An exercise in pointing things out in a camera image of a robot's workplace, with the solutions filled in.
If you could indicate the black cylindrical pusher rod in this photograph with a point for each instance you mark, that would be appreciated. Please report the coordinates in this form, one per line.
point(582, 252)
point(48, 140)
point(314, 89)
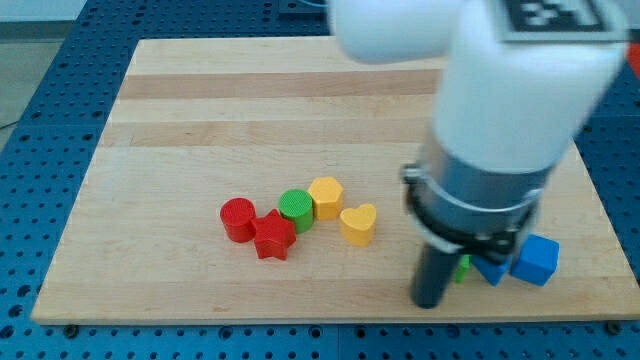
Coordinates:
point(432, 275)

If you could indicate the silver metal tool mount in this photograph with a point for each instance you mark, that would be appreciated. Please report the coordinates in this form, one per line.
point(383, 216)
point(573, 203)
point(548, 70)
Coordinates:
point(462, 208)

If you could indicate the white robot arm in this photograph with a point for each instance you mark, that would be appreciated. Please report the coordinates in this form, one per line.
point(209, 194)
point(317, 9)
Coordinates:
point(521, 79)

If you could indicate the green star block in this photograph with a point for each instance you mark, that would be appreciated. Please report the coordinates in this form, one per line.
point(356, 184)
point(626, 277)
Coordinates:
point(462, 268)

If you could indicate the yellow heart block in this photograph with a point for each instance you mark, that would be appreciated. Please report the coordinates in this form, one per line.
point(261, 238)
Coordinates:
point(357, 225)

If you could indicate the red star block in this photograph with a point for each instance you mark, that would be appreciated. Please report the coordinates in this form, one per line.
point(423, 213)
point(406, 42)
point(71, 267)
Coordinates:
point(274, 234)

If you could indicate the blue block behind rod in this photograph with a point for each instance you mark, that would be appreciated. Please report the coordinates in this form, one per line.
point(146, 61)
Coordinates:
point(492, 272)

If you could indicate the blue cube block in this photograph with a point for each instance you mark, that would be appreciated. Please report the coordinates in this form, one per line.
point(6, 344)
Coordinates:
point(537, 261)

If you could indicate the yellow hexagon block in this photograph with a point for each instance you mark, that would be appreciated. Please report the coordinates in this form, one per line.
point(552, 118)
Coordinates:
point(328, 197)

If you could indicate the green cylinder block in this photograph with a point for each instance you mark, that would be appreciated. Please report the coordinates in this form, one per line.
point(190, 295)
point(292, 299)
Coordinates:
point(296, 205)

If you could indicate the black white fiducial marker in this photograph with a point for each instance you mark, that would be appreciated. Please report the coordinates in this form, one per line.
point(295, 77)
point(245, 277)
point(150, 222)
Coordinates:
point(559, 21)

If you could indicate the red cylinder block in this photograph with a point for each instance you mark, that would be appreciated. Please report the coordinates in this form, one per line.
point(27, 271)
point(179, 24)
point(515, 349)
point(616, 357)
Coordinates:
point(237, 215)

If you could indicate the wooden board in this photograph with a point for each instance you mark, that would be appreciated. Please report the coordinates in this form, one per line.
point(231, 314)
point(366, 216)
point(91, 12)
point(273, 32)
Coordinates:
point(197, 122)

